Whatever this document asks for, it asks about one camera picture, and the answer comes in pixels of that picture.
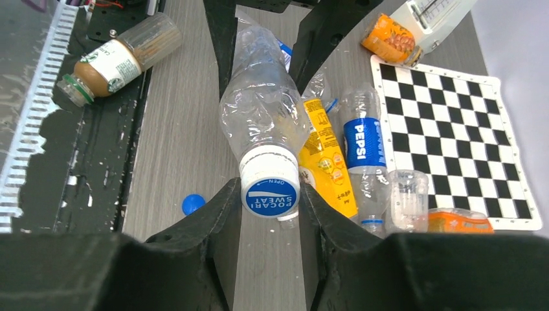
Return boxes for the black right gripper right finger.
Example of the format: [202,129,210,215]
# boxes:
[298,183,548,310]

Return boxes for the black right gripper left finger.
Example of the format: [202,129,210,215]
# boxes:
[1,178,242,310]

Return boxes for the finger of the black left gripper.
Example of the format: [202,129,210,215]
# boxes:
[289,0,382,94]
[203,0,238,98]

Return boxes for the brown coffee bottle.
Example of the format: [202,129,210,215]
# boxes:
[56,12,183,107]

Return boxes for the white blue Pocari Sweat cap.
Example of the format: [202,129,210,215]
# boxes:
[239,144,300,218]

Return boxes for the blue label clear bottle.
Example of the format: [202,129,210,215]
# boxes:
[278,40,292,72]

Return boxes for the small orange bottle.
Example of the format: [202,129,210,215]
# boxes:
[361,13,423,67]

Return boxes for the blue bottle cap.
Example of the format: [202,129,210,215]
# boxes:
[181,194,206,216]

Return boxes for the clear crumpled plastic bottle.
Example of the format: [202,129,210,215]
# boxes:
[302,69,340,116]

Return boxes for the clear bottle behind Pepsi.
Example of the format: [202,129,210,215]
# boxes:
[385,170,429,234]

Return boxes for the orange label wide bottle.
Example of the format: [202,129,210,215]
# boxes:
[428,208,495,234]

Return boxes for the blue Pepsi label bottle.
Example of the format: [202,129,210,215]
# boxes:
[339,83,389,238]

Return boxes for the yellow label bottle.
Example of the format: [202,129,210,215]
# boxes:
[298,98,358,219]

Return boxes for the white metronome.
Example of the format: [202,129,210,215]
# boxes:
[390,0,476,54]

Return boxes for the black white checkerboard mat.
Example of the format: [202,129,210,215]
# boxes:
[370,56,543,231]

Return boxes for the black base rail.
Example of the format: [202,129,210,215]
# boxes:
[11,1,151,233]

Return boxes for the white slotted cable duct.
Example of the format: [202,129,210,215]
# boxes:
[1,1,81,233]

